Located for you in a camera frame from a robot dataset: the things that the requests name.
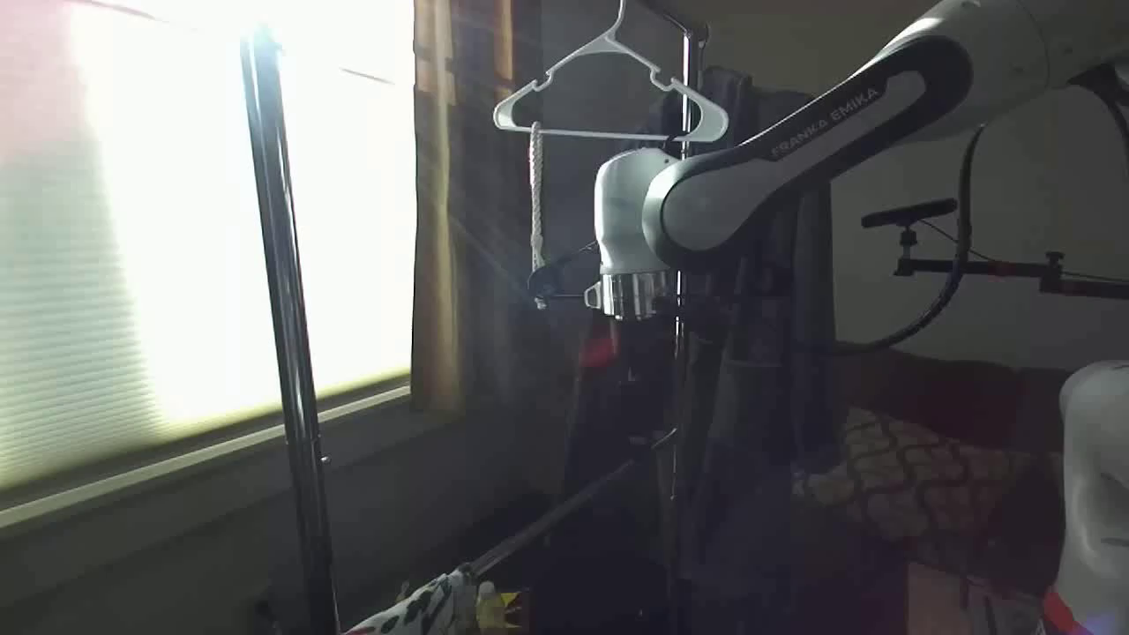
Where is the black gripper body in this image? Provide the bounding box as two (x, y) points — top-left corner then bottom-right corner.
(605, 311), (693, 400)

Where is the black clothes hanger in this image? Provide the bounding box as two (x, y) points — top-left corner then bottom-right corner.
(522, 244), (605, 314)

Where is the thin rack crossbar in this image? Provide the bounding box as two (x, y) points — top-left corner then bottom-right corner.
(463, 425), (685, 581)

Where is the chrome rack upright pole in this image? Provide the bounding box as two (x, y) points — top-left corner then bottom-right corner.
(668, 30), (698, 635)

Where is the white plastic clothes hanger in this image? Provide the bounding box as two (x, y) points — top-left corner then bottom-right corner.
(489, 0), (733, 147)

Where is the black rack upright pole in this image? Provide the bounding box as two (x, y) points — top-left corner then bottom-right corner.
(235, 30), (347, 635)

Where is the dark fleece bathrobe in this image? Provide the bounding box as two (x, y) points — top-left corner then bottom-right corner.
(561, 64), (848, 635)

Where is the tan window curtain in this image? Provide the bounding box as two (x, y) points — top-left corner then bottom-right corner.
(409, 0), (522, 415)

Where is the yellow fabric item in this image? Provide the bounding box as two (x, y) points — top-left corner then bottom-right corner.
(474, 581), (530, 635)

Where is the patterned brown throw pillow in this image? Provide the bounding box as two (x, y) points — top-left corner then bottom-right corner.
(795, 404), (1040, 551)

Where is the dark brown couch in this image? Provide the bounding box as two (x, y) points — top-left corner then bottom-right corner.
(824, 339), (1129, 597)

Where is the black and white patterned cloth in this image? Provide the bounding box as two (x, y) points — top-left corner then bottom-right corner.
(342, 564), (488, 635)

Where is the white window blind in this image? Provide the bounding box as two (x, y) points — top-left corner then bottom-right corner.
(0, 0), (421, 498)

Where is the white hanger clip strap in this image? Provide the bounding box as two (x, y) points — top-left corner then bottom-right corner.
(526, 125), (551, 277)

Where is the black camera on mount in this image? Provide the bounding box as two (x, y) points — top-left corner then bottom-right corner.
(858, 197), (958, 232)

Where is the rack hanging rail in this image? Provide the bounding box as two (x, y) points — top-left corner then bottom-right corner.
(639, 0), (713, 42)

